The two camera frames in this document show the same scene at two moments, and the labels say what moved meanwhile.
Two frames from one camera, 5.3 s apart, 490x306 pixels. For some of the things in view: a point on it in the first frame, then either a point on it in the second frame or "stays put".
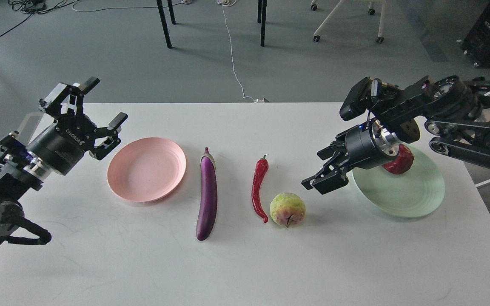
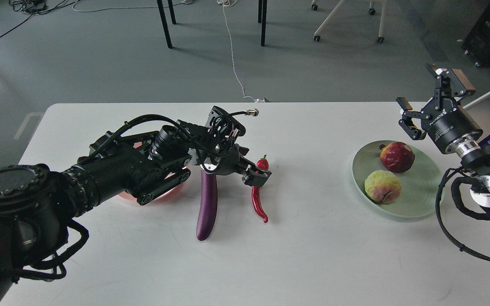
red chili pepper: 261,169 stays put
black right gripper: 359,148 → 449,128
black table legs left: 163,20 stays put
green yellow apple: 287,209 → 383,187
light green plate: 415,192 stays put
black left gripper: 61,145 → 232,162
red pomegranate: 402,163 stays put
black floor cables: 29,8 stays put
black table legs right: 262,17 stays put
